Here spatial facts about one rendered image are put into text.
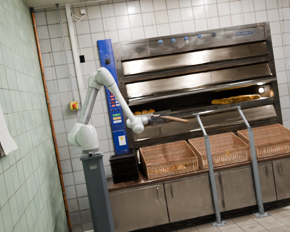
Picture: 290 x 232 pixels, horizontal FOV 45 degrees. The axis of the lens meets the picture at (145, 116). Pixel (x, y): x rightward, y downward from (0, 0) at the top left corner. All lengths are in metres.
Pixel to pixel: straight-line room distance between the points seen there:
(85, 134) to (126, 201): 0.93
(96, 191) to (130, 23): 1.99
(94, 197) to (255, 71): 2.49
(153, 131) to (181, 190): 0.82
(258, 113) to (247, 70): 0.54
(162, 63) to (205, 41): 0.60
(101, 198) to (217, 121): 1.82
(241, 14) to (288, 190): 2.11
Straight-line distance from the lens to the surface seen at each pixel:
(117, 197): 3.68
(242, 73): 4.46
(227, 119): 4.38
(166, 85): 4.17
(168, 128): 4.19
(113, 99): 4.06
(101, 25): 4.17
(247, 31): 4.57
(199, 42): 4.34
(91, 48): 4.13
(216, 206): 3.85
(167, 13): 4.29
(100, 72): 3.36
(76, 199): 4.24
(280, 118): 4.68
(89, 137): 3.15
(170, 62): 4.20
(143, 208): 3.74
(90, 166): 3.17
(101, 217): 3.28
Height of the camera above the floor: 1.47
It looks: 4 degrees down
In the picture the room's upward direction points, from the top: 9 degrees counter-clockwise
